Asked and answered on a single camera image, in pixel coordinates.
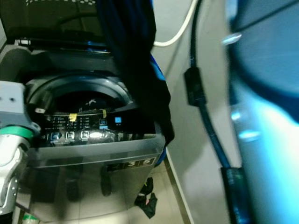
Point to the dark tinted washer lid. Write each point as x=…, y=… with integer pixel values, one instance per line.
x=56, y=23

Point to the number label strip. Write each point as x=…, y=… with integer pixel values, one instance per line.
x=131, y=164

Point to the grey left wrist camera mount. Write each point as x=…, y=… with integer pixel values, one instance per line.
x=14, y=102

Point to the black washer control panel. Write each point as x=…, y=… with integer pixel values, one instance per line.
x=121, y=123

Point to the dark blue garment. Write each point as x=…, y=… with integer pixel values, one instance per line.
x=131, y=60

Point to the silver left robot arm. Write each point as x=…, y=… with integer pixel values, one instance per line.
x=10, y=158

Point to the small black cloth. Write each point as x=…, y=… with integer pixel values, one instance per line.
x=147, y=203

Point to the grey top-load washing machine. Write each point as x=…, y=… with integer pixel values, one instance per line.
x=88, y=163

